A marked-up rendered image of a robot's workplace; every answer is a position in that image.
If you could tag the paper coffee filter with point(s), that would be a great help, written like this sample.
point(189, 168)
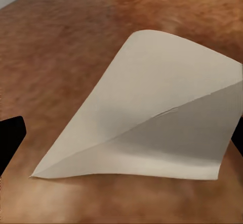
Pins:
point(165, 107)

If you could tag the countertop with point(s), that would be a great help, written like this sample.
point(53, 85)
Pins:
point(52, 55)

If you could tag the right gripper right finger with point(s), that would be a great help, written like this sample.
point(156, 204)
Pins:
point(237, 136)

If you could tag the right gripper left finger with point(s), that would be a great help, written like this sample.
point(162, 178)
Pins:
point(12, 132)

